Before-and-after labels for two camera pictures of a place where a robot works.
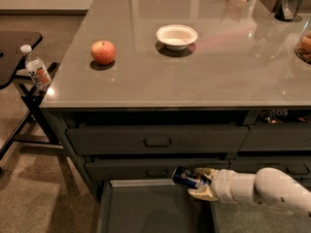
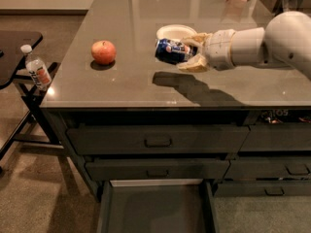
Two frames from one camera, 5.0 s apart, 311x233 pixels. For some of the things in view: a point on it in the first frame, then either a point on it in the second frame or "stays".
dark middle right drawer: x=298 y=166 stays
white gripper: x=223 y=184 → x=219 y=49
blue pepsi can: x=187 y=178 → x=172 y=51
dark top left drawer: x=183 y=140 stays
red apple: x=103 y=51 stays
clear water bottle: x=36 y=69 stays
